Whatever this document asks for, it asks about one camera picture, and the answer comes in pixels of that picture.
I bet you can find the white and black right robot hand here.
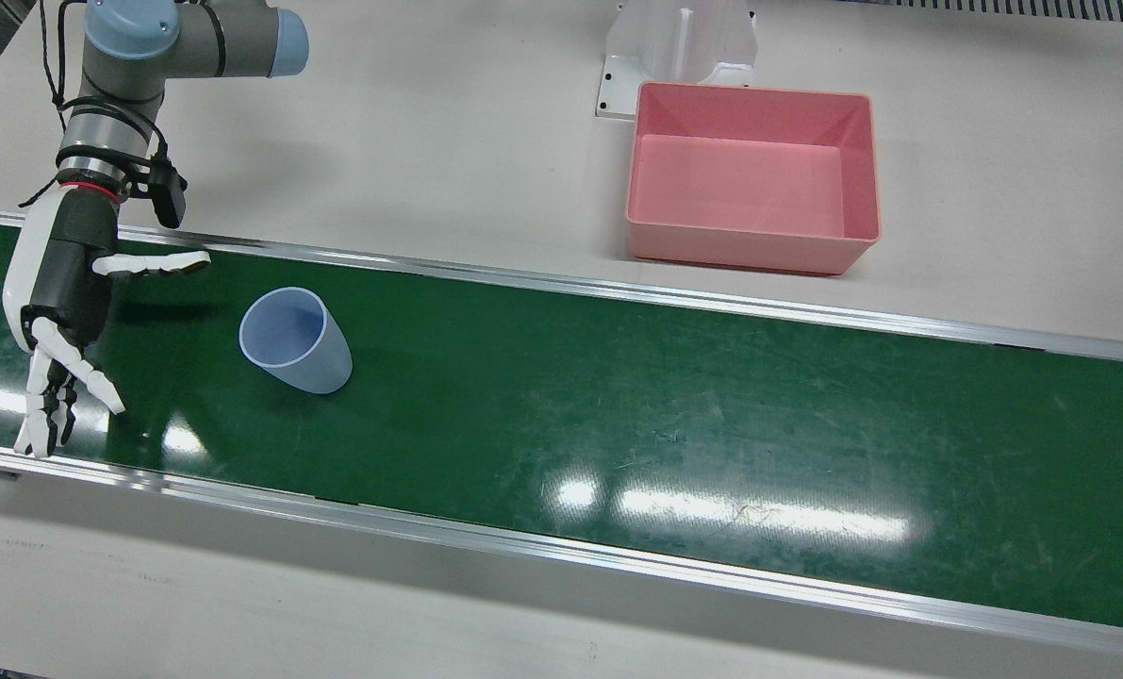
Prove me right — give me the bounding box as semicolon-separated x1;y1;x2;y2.
2;184;213;460

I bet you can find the blue plastic cup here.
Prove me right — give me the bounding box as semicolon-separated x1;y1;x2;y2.
239;287;354;395

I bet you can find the pink plastic box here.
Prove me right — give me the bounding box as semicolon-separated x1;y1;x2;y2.
625;81;882;276

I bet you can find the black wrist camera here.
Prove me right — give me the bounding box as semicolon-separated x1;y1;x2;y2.
149;158;189;230

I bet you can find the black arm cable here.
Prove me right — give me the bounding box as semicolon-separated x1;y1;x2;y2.
18;0;168;210

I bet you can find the green conveyor belt aluminium frame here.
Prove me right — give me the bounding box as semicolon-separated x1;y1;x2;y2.
0;209;1123;661

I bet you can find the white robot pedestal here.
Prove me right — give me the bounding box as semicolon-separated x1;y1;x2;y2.
596;0;759;121

